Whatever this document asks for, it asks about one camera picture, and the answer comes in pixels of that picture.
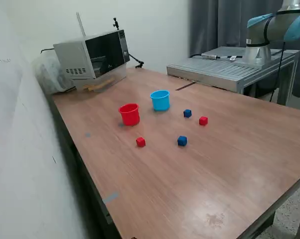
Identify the aluminium robot base table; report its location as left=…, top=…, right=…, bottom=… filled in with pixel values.
left=166, top=46, right=300, bottom=107

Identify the blue plastic cup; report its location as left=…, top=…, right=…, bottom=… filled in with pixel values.
left=150, top=90, right=171, bottom=112

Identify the red plastic cup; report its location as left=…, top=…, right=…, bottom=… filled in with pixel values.
left=118, top=103, right=141, bottom=126

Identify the silver metal device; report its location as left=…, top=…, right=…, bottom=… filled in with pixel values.
left=201, top=52, right=222, bottom=60

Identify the long grey tape strip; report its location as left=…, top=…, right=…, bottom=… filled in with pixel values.
left=102, top=191, right=120, bottom=205

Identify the silver microwave oven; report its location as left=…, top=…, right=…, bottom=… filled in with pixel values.
left=52, top=29, right=131, bottom=80

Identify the clear plastic bag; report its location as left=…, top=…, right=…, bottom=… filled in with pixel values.
left=31, top=53, right=76, bottom=95

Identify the white thin rod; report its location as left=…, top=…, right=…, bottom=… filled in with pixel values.
left=76, top=11, right=87, bottom=37

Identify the dark grey curtain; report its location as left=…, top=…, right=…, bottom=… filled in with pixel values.
left=189, top=0, right=300, bottom=98

